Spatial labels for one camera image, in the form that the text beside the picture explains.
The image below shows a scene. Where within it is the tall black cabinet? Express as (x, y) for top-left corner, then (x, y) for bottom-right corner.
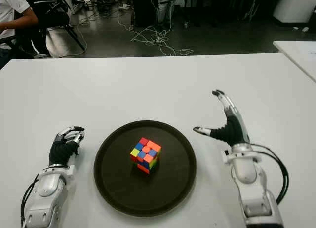
(132, 0), (160, 28)

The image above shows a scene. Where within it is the white pedestal cabinet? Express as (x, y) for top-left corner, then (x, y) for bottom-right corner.
(272, 0), (316, 24)

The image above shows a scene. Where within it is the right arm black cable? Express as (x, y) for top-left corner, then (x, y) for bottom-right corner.
(250, 143), (289, 205)

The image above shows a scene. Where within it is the seated person white shirt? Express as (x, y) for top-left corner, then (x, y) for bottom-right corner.
(0, 0), (39, 68)

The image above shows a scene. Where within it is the multicolour Rubik's cube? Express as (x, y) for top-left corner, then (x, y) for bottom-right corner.
(130, 137), (162, 175)

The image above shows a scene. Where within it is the black chair with slanted legs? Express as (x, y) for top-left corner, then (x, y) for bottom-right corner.
(37, 0), (87, 52)

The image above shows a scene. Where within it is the black trousered leg white shoe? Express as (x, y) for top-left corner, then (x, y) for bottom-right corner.
(18, 15), (52, 58)

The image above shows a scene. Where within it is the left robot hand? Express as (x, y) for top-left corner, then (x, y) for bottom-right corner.
(48, 126), (86, 167)

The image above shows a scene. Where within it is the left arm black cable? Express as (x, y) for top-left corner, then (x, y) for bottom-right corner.
(20, 175), (40, 226)

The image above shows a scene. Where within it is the white side table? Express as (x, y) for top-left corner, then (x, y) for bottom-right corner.
(273, 40), (316, 83)

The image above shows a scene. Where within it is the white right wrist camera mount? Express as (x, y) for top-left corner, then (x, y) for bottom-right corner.
(221, 149), (233, 166)

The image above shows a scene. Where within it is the tangled white floor cable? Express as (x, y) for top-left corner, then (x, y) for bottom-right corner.
(118, 18), (194, 56)

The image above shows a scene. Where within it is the black office chair armrest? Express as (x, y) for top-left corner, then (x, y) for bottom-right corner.
(0, 37), (18, 50)

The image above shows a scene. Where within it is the dark brown round plate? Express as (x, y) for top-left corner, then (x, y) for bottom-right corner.
(93, 120), (198, 217)

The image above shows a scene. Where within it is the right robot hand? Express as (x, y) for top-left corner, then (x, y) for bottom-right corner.
(192, 89), (252, 147)

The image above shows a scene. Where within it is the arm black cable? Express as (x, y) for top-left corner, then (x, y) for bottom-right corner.
(250, 143), (289, 205)
(20, 175), (40, 226)

